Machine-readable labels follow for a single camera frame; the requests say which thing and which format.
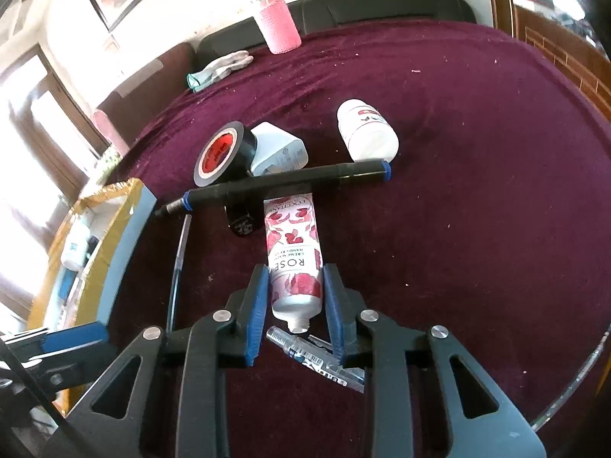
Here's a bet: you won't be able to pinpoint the clear blue gel pen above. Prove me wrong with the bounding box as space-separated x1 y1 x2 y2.
266 327 365 394

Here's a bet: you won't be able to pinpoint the rose pattern cream tube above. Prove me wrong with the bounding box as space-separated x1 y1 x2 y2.
264 194 323 334

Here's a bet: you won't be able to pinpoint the white bottle green label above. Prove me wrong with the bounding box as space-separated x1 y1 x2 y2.
60 217 91 272

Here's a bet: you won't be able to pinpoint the black marker blue caps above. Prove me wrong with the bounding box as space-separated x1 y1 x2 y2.
178 159 391 212

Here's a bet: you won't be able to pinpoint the blue battery pack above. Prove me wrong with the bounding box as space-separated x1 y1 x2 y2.
54 267 78 308

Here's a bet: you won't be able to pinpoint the small black clip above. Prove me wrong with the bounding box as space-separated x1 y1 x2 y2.
225 200 263 237

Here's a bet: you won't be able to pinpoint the white tray with yellow tape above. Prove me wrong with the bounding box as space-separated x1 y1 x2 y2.
26 177 158 416

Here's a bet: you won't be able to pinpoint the black pen refill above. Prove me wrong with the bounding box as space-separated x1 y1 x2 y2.
166 214 192 333

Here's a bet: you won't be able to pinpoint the black silver pen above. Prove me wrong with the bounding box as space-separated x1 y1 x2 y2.
153 200 184 217

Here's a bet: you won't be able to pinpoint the black tape roll red core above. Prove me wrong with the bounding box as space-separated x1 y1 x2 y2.
194 121 258 187

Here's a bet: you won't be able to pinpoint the white power adapter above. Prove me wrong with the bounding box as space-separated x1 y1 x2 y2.
250 122 309 177

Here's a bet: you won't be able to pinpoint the maroon bed blanket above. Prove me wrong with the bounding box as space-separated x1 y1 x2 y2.
109 20 610 457

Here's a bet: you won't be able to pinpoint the white bottle red label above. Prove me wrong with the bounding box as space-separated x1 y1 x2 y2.
336 98 399 162

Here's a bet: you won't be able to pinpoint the silver craft knife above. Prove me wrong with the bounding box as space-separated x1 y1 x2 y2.
530 325 611 432

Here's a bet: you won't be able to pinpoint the brown armchair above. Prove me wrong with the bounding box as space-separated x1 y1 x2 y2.
92 42 197 155

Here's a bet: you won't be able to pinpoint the white green glove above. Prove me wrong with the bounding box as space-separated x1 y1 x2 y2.
185 51 254 93

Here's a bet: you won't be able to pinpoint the pink water bottle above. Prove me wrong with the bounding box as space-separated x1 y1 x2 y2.
253 0 301 55

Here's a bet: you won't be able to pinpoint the black headboard cushion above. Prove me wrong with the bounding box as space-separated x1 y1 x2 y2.
197 0 476 65

